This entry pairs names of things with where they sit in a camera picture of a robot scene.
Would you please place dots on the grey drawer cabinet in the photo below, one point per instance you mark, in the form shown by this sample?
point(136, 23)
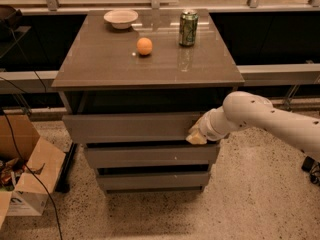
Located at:
point(104, 73)

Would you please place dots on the grey drawer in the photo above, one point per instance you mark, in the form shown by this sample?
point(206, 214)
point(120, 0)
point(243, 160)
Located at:
point(130, 182)
point(142, 156)
point(141, 127)

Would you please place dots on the grey bottom drawer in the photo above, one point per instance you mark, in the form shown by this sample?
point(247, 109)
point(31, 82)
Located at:
point(130, 182)

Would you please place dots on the grey top drawer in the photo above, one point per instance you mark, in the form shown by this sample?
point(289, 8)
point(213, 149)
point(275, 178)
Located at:
point(141, 127)

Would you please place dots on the cardboard box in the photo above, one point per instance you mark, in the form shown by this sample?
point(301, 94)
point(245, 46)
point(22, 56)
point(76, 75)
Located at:
point(31, 167)

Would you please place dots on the white bowl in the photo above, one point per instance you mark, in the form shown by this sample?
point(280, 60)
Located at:
point(121, 19)

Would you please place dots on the orange fruit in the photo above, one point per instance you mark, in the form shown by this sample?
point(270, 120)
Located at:
point(144, 46)

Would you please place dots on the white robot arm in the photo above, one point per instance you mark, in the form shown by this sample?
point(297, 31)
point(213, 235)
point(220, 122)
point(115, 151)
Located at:
point(241, 110)

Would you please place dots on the grey middle drawer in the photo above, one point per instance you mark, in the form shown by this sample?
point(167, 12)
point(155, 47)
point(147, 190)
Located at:
point(142, 156)

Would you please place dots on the black equipment at left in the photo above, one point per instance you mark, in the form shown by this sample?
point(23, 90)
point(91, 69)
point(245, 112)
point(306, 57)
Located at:
point(11, 29)

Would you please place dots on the green soda can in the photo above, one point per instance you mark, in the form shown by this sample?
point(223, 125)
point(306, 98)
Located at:
point(188, 27)

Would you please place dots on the tan foam-covered gripper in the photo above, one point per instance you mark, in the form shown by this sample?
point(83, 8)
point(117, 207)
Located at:
point(207, 126)

